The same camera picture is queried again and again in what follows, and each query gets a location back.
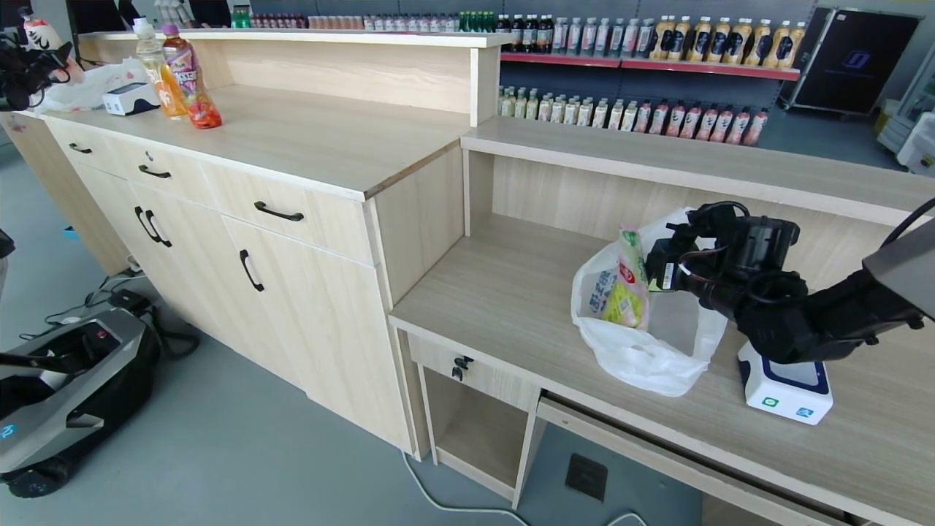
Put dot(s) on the wooden counter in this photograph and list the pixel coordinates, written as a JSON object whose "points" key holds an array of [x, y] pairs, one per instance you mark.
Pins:
{"points": [[307, 135]]}

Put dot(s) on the white barcode scanner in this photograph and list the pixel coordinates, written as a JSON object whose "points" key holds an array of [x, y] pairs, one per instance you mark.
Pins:
{"points": [[128, 98], [785, 394]]}

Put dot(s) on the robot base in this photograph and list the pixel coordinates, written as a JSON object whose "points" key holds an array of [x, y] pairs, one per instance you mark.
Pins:
{"points": [[73, 409]]}

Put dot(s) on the orange drink bottle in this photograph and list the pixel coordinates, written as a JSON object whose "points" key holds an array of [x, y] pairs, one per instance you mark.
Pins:
{"points": [[162, 80]]}

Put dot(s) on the white label drink bottle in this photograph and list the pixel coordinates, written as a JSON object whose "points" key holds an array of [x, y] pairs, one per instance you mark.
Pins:
{"points": [[45, 35]]}

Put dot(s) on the small wooden drawer with lock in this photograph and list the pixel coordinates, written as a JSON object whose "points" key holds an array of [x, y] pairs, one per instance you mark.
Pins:
{"points": [[500, 378]]}

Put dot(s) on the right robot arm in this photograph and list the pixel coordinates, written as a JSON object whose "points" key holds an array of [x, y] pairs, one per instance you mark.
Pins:
{"points": [[840, 321]]}

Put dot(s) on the black floor socket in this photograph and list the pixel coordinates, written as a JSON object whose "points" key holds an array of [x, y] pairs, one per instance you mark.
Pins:
{"points": [[586, 478]]}

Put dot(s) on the red drink bottle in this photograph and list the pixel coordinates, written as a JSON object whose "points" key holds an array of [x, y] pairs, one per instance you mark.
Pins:
{"points": [[193, 84]]}

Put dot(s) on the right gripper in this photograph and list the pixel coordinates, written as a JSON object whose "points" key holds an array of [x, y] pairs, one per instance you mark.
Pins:
{"points": [[694, 267]]}

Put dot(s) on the black power adapter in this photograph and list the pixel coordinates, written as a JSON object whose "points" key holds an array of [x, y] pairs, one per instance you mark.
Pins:
{"points": [[130, 300]]}

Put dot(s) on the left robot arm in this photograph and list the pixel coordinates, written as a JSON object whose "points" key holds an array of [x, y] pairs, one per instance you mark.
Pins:
{"points": [[22, 73]]}

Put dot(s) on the black flight case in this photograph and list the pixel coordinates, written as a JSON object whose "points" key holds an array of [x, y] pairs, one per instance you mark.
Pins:
{"points": [[855, 62]]}

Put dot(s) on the white glass cabinet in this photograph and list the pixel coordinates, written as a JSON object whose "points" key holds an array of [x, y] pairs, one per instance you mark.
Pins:
{"points": [[913, 109]]}

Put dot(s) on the row of bottles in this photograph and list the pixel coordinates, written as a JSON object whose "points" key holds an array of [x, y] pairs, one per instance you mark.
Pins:
{"points": [[694, 40], [380, 22], [643, 117]]}

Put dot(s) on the black shop shelf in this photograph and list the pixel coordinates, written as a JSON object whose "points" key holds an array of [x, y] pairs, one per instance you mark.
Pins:
{"points": [[694, 84]]}

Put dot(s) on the green yellow snack pack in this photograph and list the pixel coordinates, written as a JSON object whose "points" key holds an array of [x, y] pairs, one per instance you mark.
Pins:
{"points": [[624, 292]]}

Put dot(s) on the white plastic bag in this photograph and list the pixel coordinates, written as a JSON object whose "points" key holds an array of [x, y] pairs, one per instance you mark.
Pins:
{"points": [[80, 91], [643, 358]]}

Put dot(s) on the wooden keyboard tray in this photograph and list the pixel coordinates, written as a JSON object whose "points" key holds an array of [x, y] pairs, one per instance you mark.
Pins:
{"points": [[657, 456]]}

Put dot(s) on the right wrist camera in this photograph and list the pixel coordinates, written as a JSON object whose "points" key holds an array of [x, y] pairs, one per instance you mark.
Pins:
{"points": [[767, 245]]}

